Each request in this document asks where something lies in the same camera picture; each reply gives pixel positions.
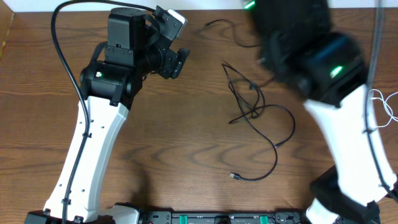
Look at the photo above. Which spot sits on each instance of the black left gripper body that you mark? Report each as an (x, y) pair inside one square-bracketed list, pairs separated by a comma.
[(170, 63)]

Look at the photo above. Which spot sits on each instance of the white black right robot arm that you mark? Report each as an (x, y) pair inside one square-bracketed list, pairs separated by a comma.
[(327, 70)]

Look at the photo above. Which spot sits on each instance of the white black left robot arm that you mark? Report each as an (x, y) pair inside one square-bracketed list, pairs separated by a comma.
[(138, 43)]

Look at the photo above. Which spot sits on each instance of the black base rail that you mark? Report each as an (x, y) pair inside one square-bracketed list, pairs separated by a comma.
[(227, 217)]

